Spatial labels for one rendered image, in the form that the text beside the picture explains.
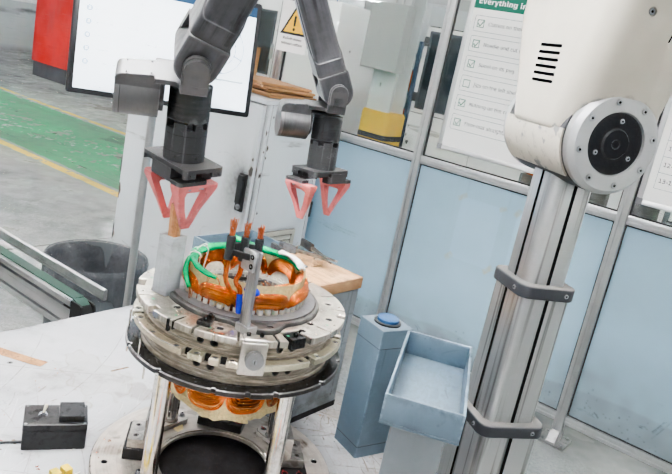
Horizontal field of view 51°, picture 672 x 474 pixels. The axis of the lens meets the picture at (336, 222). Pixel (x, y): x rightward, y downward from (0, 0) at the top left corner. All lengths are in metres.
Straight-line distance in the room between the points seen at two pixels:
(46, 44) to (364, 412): 4.26
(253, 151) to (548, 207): 2.28
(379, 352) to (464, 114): 2.19
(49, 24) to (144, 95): 4.27
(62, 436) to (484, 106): 2.48
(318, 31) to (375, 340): 0.56
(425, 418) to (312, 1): 0.73
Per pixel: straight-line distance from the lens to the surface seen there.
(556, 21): 1.18
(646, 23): 1.10
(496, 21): 3.30
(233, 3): 0.87
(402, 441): 1.06
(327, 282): 1.31
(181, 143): 0.96
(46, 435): 1.25
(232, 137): 3.41
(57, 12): 5.13
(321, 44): 1.30
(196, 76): 0.90
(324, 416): 1.45
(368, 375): 1.28
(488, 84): 3.28
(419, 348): 1.18
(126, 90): 0.94
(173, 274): 1.04
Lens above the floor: 1.49
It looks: 14 degrees down
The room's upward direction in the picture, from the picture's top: 12 degrees clockwise
